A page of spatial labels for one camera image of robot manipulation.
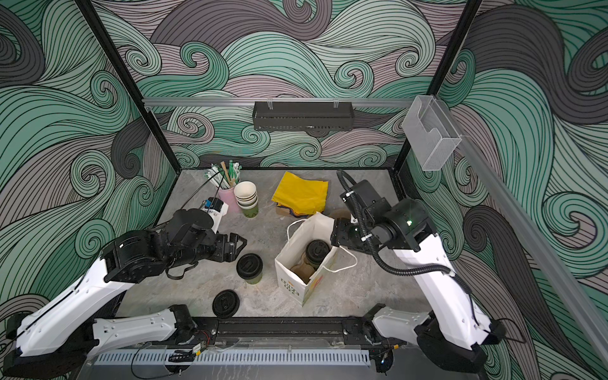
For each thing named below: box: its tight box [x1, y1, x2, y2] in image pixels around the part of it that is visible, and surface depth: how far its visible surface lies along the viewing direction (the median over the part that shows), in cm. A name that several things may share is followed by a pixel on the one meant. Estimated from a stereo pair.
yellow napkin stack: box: [271, 171, 329, 217], surface depth 106 cm
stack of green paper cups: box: [233, 180, 259, 219], surface depth 94 cm
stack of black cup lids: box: [212, 288, 240, 319], surface depth 78 cm
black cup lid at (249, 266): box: [235, 253, 264, 280], surface depth 77 cm
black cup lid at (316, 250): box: [305, 239, 331, 264], surface depth 81 cm
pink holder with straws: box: [204, 159, 243, 215], surface depth 97 cm
